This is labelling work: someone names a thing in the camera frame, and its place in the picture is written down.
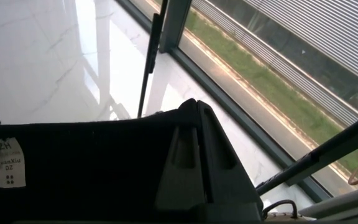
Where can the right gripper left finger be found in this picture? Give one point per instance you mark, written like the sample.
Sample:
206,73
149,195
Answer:
182,186

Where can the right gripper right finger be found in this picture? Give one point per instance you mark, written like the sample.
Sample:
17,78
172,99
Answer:
228,186

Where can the black garment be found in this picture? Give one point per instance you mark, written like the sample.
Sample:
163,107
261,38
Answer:
89,174

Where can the black clothes rack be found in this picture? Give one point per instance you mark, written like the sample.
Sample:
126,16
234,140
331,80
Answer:
153,46

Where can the window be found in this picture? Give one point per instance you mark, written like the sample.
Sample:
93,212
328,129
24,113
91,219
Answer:
241,109

